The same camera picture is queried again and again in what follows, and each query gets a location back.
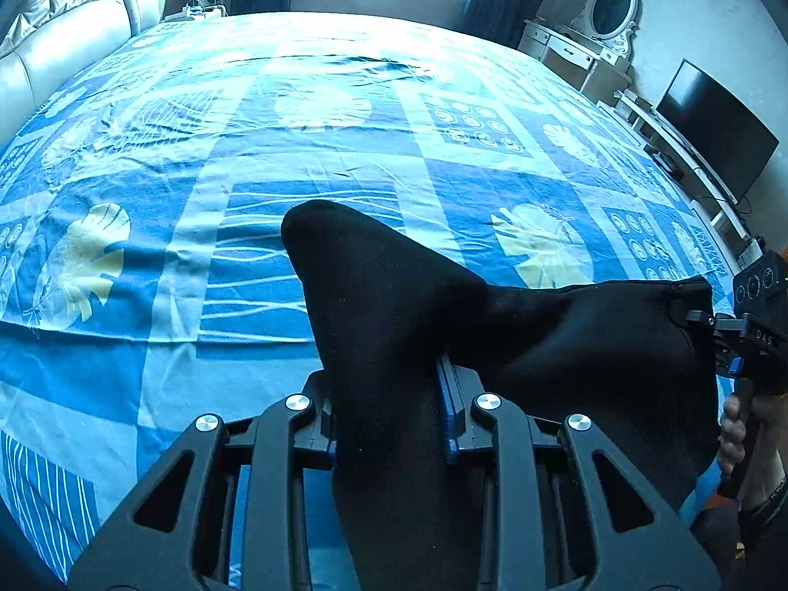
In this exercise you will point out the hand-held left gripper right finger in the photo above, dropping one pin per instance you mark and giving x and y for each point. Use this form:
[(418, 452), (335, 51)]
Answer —
[(447, 406)]

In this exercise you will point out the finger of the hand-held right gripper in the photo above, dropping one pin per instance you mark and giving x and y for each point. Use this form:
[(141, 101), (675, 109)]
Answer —
[(708, 319), (728, 364)]

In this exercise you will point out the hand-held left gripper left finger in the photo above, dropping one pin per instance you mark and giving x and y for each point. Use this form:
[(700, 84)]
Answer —
[(320, 409)]

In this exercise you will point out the black pants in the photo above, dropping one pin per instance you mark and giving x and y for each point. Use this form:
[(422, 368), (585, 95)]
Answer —
[(381, 295)]

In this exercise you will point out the person's right forearm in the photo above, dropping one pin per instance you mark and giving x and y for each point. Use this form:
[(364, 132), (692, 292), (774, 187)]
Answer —
[(772, 443)]

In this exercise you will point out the person's right hand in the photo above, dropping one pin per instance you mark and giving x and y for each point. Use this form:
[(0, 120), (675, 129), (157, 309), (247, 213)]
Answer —
[(729, 431)]

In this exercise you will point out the white TV stand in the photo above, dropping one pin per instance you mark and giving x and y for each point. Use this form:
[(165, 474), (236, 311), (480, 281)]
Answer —
[(689, 166)]

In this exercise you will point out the black television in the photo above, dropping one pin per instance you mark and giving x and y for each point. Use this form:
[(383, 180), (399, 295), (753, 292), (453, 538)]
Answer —
[(717, 126)]

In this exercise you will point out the person's dark clothing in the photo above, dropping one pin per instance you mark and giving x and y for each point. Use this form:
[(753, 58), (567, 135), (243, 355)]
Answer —
[(739, 560)]

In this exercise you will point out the white dressing table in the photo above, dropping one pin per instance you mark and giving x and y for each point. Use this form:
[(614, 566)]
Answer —
[(572, 55)]

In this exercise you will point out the blue leaf-print bed sheet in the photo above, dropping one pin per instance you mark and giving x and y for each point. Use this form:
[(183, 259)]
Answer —
[(184, 135)]

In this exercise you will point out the oval vanity mirror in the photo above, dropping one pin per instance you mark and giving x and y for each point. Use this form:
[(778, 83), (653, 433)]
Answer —
[(609, 9)]

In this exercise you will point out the white power strip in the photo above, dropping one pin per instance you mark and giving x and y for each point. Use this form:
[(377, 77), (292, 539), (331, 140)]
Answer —
[(200, 12)]

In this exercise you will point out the white tufted headboard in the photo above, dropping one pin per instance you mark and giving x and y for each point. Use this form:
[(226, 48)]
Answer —
[(68, 18)]

